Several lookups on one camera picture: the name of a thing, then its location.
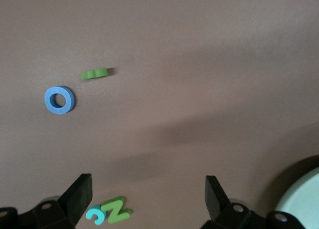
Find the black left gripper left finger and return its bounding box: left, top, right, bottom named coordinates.
left=0, top=173, right=93, bottom=229

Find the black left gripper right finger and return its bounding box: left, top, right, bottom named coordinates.
left=203, top=175, right=306, bottom=229

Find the green foam letter N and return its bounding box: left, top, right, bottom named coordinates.
left=101, top=196, right=131, bottom=224

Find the thin green foam letter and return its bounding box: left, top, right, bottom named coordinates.
left=80, top=68, right=109, bottom=80

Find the teal foam letter C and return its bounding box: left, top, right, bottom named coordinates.
left=85, top=204, right=105, bottom=225

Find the light green round plate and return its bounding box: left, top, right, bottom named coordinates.
left=274, top=166, right=319, bottom=229

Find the blue foam letter O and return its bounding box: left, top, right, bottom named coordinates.
left=44, top=86, right=76, bottom=115

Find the brown table cover mat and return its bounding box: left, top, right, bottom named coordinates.
left=0, top=0, right=319, bottom=229

